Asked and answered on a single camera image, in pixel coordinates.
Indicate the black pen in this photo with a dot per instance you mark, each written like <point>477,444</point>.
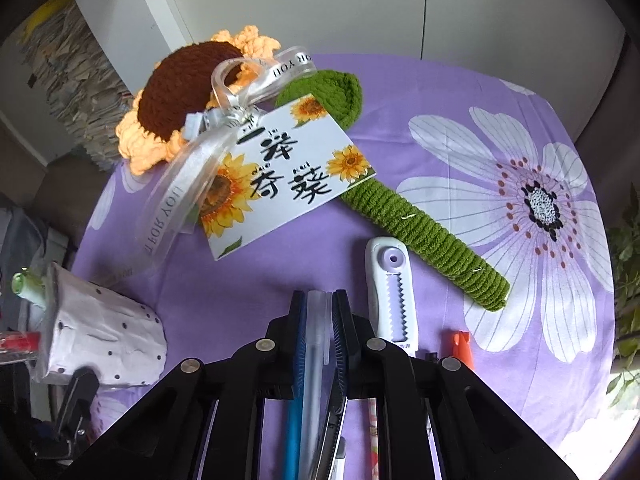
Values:
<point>430,357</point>

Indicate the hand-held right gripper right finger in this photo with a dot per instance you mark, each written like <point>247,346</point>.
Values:
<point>341,340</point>

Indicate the translucent printed ribbon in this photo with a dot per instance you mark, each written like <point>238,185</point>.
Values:
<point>192,170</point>

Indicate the tall stack of papers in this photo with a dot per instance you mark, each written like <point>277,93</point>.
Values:
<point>75,80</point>

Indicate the white cabinet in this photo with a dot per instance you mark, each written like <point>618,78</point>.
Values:
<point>350,5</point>

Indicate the blue pen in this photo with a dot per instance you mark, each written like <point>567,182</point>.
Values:
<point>295,435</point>

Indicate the black marker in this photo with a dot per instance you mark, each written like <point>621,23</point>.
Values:
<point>331,440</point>

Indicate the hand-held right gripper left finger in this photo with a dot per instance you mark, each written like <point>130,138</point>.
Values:
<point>299,340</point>

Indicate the clear barrel red pen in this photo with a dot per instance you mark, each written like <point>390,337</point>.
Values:
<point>15,342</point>

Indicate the orange checkered pen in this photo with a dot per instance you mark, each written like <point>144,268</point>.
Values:
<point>373,430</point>

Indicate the green potted plant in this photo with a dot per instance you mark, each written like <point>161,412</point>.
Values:
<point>625,260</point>

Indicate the white lilac correction tape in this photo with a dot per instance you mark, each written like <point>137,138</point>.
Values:
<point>390,280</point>

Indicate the dotted pen holder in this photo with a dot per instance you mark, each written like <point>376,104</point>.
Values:
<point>100,330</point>

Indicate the green capped highlighter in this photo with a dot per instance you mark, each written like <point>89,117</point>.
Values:
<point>25,285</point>

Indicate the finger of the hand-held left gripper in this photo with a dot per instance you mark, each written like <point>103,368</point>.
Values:
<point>77,400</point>

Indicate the crochet sunflower with green stem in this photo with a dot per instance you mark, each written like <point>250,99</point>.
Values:
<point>180,90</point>

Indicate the translucent white pen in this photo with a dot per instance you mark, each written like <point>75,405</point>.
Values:
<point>318,340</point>

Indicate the sunflower print gift card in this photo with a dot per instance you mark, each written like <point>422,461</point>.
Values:
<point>280,160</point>

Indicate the purple floral tablecloth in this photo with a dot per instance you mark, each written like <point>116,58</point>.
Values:
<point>425,110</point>

